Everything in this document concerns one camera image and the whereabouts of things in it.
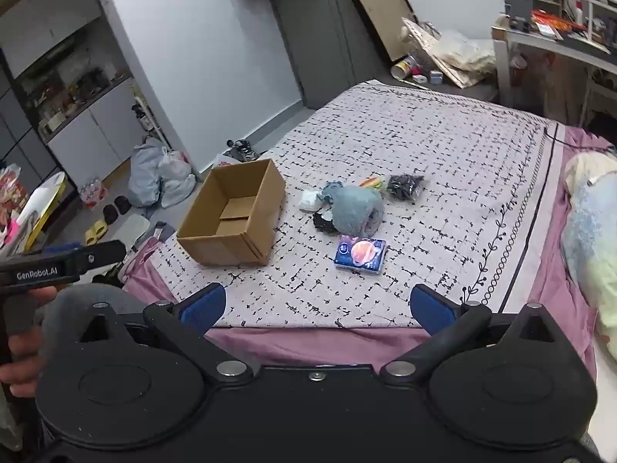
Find person's left hand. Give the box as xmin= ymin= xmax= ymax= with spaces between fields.
xmin=0 ymin=286 xmax=59 ymax=399

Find white floor mat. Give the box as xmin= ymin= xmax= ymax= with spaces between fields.
xmin=117 ymin=214 xmax=152 ymax=252

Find pack of water bottles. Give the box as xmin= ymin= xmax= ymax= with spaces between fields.
xmin=78 ymin=178 xmax=108 ymax=209

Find black and white soft item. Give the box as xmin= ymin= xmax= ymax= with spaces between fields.
xmin=312 ymin=209 xmax=339 ymax=235

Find white yellow board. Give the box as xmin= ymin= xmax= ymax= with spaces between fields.
xmin=16 ymin=171 xmax=68 ymax=252

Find clear bag of black pieces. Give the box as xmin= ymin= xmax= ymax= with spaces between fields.
xmin=386 ymin=174 xmax=427 ymax=204

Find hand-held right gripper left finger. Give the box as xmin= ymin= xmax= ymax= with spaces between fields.
xmin=78 ymin=283 xmax=255 ymax=383

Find black shoes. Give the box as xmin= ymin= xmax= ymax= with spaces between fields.
xmin=228 ymin=139 xmax=262 ymax=163

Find blue fuzzy plush cloth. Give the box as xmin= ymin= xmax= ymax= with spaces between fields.
xmin=320 ymin=181 xmax=385 ymax=237

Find dark grey wardrobe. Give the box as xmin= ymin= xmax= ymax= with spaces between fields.
xmin=266 ymin=0 xmax=386 ymax=111

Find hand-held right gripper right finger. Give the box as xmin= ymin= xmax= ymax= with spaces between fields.
xmin=380 ymin=283 xmax=561 ymax=382

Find white slim rack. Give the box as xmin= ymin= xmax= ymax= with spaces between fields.
xmin=131 ymin=91 xmax=170 ymax=151

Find white grey wall cabinet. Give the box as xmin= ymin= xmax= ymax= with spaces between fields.
xmin=0 ymin=7 xmax=162 ymax=189

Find grey plastic bag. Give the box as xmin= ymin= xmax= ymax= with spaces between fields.
xmin=127 ymin=137 xmax=167 ymax=208

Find pile of bags by wall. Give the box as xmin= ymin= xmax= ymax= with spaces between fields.
xmin=401 ymin=18 xmax=498 ymax=90

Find white desk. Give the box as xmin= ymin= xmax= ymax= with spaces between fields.
xmin=491 ymin=10 xmax=617 ymax=128

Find blue planet print packet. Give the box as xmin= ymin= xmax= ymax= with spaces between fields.
xmin=334 ymin=234 xmax=388 ymax=275

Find red white patterned bag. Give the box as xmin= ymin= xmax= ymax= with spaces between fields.
xmin=211 ymin=153 xmax=243 ymax=171

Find yellow slippers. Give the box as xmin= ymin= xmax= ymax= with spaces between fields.
xmin=84 ymin=220 xmax=108 ymax=247

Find black slippers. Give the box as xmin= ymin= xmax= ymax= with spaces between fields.
xmin=102 ymin=196 xmax=132 ymax=225

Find white yellow paper cup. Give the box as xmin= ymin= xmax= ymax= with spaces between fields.
xmin=390 ymin=55 xmax=419 ymax=81

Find pillows pastel bedding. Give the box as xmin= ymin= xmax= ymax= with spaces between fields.
xmin=560 ymin=152 xmax=617 ymax=363

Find brown cardboard box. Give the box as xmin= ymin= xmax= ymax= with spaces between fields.
xmin=176 ymin=158 xmax=287 ymax=267

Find leaning brown board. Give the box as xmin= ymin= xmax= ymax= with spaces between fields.
xmin=338 ymin=0 xmax=419 ymax=64

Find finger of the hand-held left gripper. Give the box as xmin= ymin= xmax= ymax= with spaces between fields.
xmin=78 ymin=240 xmax=127 ymax=277

